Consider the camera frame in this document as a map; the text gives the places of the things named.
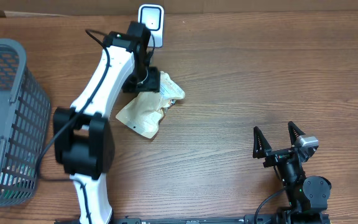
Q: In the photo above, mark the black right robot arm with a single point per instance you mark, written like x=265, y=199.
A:
x=307, y=196

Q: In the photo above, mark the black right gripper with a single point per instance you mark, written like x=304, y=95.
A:
x=263, y=150

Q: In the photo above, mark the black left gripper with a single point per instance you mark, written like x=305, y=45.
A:
x=153, y=85

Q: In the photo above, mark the grey plastic mesh basket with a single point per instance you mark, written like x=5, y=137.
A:
x=24, y=118

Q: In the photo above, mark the white black barcode scanner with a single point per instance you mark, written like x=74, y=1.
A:
x=152, y=16

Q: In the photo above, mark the beige paper pouch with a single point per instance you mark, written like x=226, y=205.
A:
x=145, y=111

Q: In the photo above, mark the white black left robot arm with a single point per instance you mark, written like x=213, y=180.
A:
x=82, y=136

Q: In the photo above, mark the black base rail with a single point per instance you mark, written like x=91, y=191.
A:
x=247, y=219

